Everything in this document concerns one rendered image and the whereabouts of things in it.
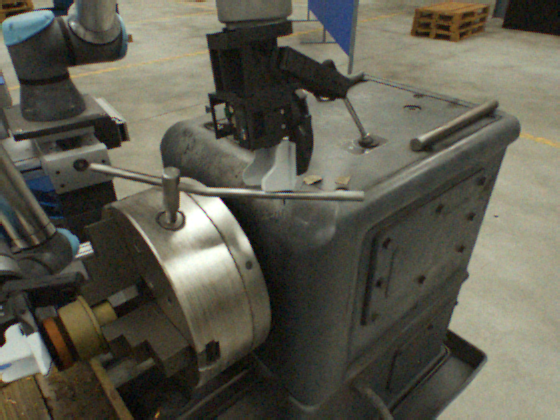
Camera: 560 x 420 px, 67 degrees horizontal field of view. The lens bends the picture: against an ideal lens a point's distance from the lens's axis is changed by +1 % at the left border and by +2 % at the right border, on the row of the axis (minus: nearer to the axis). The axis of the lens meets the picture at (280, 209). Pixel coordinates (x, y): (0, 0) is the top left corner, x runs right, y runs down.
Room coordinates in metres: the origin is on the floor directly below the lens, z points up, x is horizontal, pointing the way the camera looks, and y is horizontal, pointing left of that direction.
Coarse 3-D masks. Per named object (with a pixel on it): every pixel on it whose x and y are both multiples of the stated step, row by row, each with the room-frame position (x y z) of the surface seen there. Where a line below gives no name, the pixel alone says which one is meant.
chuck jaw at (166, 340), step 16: (128, 320) 0.41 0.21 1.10; (144, 320) 0.41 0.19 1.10; (160, 320) 0.41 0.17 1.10; (112, 336) 0.38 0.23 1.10; (128, 336) 0.38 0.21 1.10; (144, 336) 0.38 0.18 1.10; (160, 336) 0.38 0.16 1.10; (176, 336) 0.38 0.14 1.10; (112, 352) 0.37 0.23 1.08; (144, 352) 0.37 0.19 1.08; (160, 352) 0.35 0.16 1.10; (176, 352) 0.35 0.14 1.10; (192, 352) 0.37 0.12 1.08; (208, 352) 0.37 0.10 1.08; (160, 368) 0.35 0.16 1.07; (176, 368) 0.35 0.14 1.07
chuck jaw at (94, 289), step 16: (96, 224) 0.49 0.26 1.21; (112, 224) 0.50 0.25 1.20; (96, 240) 0.48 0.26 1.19; (112, 240) 0.49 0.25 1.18; (96, 256) 0.47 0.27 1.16; (112, 256) 0.47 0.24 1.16; (128, 256) 0.48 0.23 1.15; (96, 272) 0.45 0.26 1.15; (112, 272) 0.46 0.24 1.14; (128, 272) 0.47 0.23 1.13; (80, 288) 0.43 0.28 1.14; (96, 288) 0.44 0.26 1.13; (112, 288) 0.44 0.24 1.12
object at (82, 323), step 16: (80, 304) 0.42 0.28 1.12; (96, 304) 0.43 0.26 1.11; (48, 320) 0.39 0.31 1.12; (64, 320) 0.39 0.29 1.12; (80, 320) 0.39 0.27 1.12; (96, 320) 0.39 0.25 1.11; (112, 320) 0.41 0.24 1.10; (48, 336) 0.37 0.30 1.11; (64, 336) 0.37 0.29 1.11; (80, 336) 0.37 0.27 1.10; (96, 336) 0.38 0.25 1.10; (64, 352) 0.36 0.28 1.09; (80, 352) 0.36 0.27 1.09; (96, 352) 0.38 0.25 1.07; (64, 368) 0.35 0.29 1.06
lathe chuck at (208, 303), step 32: (160, 192) 0.53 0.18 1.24; (128, 224) 0.47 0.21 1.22; (160, 224) 0.45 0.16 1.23; (192, 224) 0.46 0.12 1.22; (160, 256) 0.41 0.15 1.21; (192, 256) 0.42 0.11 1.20; (224, 256) 0.44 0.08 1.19; (128, 288) 0.53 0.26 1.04; (160, 288) 0.42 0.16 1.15; (192, 288) 0.39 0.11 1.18; (224, 288) 0.41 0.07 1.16; (192, 320) 0.37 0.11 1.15; (224, 320) 0.39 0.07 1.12; (224, 352) 0.38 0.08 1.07; (192, 384) 0.38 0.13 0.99
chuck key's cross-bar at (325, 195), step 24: (96, 168) 0.46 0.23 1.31; (120, 168) 0.46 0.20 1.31; (192, 192) 0.45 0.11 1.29; (216, 192) 0.44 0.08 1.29; (240, 192) 0.44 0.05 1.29; (264, 192) 0.43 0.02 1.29; (288, 192) 0.43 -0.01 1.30; (312, 192) 0.43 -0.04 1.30; (336, 192) 0.42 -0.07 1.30; (360, 192) 0.42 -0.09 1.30
